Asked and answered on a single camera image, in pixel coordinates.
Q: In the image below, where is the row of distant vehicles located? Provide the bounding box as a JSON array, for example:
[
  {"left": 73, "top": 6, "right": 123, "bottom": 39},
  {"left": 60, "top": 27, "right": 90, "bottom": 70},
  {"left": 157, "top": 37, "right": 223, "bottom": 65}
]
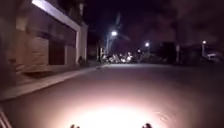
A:
[{"left": 101, "top": 52, "right": 135, "bottom": 65}]

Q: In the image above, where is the street lamp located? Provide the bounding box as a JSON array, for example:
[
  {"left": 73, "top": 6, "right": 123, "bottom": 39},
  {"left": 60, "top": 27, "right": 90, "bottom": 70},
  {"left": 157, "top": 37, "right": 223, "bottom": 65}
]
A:
[
  {"left": 105, "top": 29, "right": 119, "bottom": 57},
  {"left": 201, "top": 39, "right": 208, "bottom": 58},
  {"left": 143, "top": 41, "right": 151, "bottom": 54}
]

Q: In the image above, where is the dark asphalt road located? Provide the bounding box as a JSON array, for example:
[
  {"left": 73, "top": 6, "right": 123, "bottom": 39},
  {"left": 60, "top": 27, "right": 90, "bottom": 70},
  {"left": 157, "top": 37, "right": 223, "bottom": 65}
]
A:
[{"left": 0, "top": 62, "right": 224, "bottom": 128}]

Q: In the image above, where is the pale building with shutters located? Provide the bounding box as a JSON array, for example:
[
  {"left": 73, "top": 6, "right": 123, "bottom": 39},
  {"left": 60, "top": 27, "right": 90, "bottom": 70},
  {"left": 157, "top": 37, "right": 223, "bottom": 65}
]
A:
[{"left": 0, "top": 0, "right": 90, "bottom": 85}]

